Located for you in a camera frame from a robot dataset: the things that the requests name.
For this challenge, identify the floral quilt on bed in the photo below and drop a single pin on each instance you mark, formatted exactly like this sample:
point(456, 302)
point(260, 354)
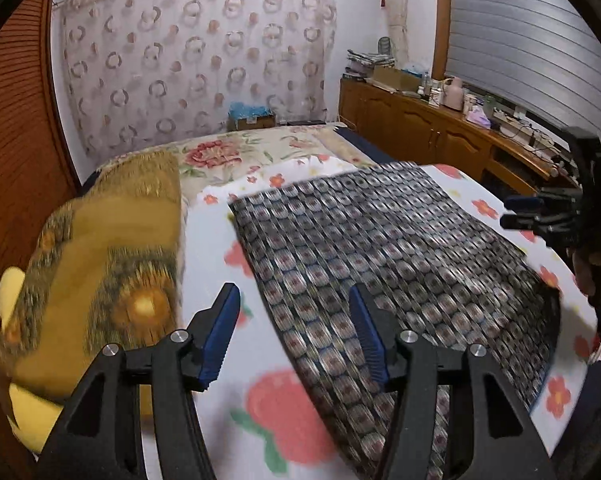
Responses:
point(221, 158)

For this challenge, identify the navy patterned satin pajama top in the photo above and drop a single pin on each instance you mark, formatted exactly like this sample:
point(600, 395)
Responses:
point(438, 270)

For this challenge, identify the person's right hand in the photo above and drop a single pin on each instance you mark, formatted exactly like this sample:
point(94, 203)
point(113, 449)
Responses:
point(585, 266)

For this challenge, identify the pink circle patterned curtain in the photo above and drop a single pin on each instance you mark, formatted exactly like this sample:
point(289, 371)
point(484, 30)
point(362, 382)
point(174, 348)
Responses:
point(145, 72)

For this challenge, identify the cardboard box with blue cloth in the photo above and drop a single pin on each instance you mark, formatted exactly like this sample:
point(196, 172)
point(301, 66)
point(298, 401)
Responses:
point(249, 117)

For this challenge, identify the white strawberry flower sheet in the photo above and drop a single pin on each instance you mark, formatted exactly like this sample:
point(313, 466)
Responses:
point(258, 419)

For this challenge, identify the wooden sideboard cabinet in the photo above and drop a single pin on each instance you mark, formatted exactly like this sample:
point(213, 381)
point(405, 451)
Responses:
point(410, 129)

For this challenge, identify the pink thermos jug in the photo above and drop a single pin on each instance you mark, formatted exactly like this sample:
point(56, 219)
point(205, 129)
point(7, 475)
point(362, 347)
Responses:
point(453, 93)

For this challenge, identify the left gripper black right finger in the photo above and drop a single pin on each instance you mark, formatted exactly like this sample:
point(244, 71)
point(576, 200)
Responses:
point(490, 434)

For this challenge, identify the cardboard box on cabinet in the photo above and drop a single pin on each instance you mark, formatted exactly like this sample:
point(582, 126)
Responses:
point(398, 80)

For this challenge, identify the navy blue bed blanket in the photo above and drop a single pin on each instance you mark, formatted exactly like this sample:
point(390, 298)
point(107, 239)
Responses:
point(364, 146)

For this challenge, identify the pink tissue pack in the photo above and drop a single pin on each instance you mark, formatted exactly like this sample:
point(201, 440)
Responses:
point(477, 116)

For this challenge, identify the brown louvered wardrobe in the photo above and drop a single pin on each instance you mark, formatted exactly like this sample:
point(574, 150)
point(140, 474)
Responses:
point(36, 172)

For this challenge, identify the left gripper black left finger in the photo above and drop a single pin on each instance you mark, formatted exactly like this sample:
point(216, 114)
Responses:
point(98, 433)

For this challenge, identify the stack of folded papers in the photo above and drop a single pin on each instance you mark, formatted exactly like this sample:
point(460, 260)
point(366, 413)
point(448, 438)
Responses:
point(362, 65)

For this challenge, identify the grey zebra window blind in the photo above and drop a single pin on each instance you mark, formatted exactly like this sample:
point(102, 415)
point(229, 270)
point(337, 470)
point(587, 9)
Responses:
point(538, 54)

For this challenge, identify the yellow plush toy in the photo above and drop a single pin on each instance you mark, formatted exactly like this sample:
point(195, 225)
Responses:
point(20, 399)

